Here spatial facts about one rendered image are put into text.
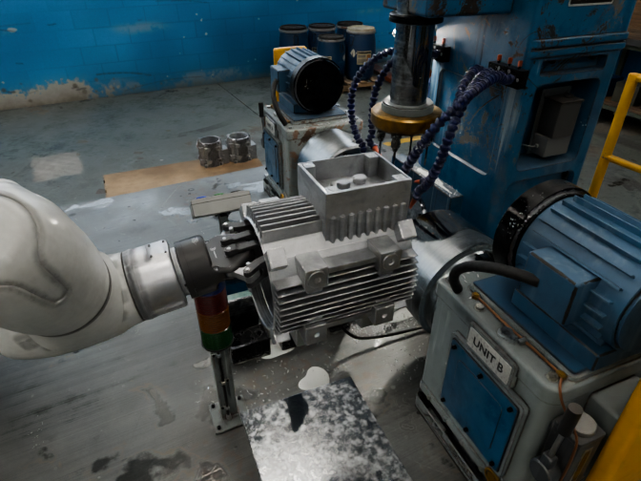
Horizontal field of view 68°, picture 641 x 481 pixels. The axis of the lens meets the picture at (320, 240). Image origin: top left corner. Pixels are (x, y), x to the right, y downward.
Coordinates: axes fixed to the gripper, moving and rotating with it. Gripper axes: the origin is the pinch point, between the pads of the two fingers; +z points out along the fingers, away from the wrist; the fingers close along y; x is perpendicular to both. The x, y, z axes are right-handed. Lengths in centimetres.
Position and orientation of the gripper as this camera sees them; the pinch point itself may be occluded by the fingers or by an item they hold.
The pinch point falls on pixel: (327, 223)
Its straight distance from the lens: 64.8
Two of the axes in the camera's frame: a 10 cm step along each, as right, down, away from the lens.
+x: 1.1, 8.1, 5.8
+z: 9.2, -3.0, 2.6
